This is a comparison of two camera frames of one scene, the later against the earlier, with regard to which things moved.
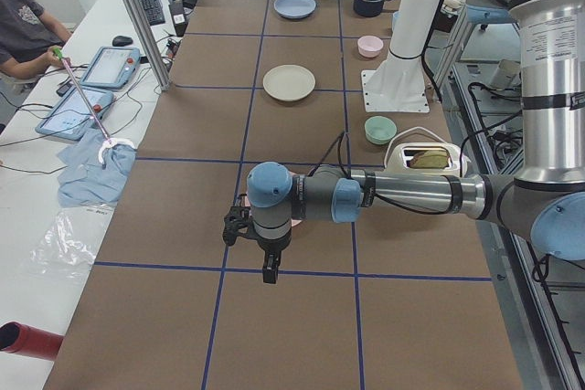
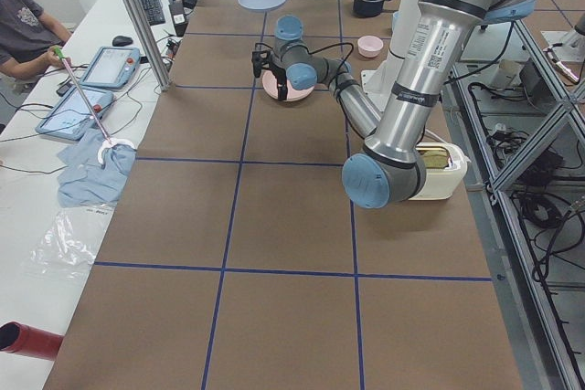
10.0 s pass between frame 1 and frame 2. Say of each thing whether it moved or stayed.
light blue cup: stayed
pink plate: moved
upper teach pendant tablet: stayed
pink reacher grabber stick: stayed
